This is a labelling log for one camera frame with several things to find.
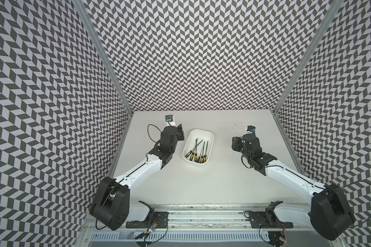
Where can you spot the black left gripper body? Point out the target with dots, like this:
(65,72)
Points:
(180,134)

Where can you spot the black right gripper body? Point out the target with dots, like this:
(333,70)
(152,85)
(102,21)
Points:
(238,145)

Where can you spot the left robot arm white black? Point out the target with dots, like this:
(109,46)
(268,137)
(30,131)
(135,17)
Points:
(111,203)

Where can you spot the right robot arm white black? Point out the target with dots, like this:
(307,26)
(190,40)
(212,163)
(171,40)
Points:
(327,211)

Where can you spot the white plastic storage box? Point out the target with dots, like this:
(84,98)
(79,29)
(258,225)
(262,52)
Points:
(203,136)

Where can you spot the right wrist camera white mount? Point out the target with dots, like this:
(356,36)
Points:
(251,129)

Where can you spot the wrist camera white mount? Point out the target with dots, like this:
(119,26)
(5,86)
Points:
(251,129)
(169,119)

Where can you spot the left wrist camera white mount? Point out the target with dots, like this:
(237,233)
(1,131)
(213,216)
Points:
(169,119)

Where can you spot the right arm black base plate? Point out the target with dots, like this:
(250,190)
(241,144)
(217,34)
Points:
(266,219)

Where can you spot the aluminium front rail frame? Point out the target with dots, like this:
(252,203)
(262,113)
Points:
(187,225)

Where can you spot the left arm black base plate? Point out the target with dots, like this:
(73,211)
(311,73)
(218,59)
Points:
(158,218)

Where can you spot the left corner aluminium post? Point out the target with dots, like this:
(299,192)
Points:
(93,35)

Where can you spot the corner aluminium post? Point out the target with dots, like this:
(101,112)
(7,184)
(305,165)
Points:
(319,35)
(93,35)

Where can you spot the right corner aluminium post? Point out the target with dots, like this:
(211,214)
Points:
(319,35)

